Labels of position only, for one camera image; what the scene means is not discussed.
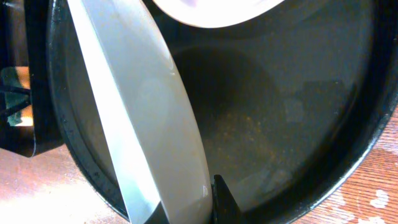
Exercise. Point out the pinkish white plate with sauce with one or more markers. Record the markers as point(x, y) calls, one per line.
point(215, 13)

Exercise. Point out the grey plate with sauce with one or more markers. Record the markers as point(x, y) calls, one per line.
point(147, 119)

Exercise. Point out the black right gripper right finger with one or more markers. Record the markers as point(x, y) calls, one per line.
point(225, 209)

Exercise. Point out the green and yellow sponge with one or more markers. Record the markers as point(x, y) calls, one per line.
point(18, 77)

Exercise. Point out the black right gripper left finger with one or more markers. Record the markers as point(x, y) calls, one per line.
point(156, 214)

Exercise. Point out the black rectangular tray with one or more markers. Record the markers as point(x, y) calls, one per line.
point(23, 44)

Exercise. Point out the black round tray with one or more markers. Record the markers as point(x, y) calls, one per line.
point(287, 104)

